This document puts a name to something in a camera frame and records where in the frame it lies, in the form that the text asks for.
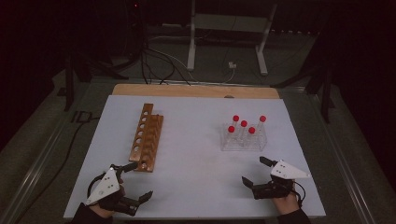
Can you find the clear acrylic test tube rack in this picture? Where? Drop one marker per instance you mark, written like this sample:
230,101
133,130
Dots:
230,145

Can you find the wooden test tube rack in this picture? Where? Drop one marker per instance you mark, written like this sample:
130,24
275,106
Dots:
152,140

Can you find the person's left hand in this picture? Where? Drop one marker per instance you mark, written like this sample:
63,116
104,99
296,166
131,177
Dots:
102,212

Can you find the black stand legs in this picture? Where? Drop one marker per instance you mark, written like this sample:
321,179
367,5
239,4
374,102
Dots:
69,84
326,93

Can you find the person's right hand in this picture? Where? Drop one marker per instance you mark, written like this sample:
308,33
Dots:
286,205

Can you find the white metal stand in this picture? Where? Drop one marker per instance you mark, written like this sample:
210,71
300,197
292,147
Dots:
191,46

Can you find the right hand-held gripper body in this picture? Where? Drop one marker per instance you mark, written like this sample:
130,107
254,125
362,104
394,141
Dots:
288,171

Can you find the red-capped test tube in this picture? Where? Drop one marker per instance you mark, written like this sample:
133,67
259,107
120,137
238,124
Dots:
244,123
262,118
251,130
236,118
231,129

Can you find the aluminium frame rail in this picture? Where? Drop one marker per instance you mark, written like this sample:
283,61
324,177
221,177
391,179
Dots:
34,165
342,168

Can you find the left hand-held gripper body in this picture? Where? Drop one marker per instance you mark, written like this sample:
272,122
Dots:
106,186

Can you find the white table sheet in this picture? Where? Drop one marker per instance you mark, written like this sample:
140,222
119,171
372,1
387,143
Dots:
193,180

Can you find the white plug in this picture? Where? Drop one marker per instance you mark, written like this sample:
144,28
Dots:
232,65

